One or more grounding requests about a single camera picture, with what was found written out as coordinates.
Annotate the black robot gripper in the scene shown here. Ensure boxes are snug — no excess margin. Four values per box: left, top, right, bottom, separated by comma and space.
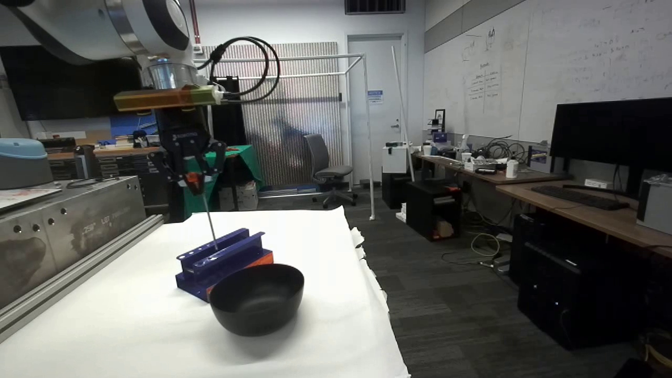
156, 107, 227, 190

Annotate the orange-handled metal wrench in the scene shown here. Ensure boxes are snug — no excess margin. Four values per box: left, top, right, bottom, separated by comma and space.
188, 173, 216, 236

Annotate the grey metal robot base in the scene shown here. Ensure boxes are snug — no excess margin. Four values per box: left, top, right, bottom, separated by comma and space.
0, 137, 167, 342

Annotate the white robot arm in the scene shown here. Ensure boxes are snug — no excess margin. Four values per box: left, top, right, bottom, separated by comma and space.
3, 0, 225, 195

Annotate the black bowl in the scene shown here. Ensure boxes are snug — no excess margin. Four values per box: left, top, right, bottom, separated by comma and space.
210, 266, 304, 336

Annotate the green cloth covered table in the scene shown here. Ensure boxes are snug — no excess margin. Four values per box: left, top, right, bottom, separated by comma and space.
185, 145, 264, 213

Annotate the blue tool holder rack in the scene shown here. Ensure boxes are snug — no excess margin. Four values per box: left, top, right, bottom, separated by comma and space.
177, 230, 275, 300

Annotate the grey office chair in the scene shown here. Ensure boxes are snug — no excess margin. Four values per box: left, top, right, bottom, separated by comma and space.
304, 133, 357, 208

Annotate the white table cover sheet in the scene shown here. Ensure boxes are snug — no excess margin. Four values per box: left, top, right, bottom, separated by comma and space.
0, 207, 413, 378

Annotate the white door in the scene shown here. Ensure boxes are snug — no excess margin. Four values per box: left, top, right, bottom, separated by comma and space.
348, 37, 404, 183

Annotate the black small floor cabinet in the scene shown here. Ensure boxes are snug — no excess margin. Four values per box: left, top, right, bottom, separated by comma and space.
407, 181, 463, 241

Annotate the black keyboard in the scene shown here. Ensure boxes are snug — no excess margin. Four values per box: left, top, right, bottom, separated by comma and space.
532, 185, 629, 211

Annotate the wooden desk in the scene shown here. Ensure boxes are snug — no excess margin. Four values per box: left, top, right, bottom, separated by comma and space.
421, 156, 672, 260

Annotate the black computer monitor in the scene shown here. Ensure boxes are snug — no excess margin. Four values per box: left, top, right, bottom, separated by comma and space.
550, 98, 672, 193

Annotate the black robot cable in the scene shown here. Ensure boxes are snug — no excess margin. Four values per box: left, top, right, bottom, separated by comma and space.
196, 37, 284, 101

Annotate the white pipe frame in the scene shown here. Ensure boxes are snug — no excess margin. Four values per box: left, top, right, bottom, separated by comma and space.
216, 56, 364, 202

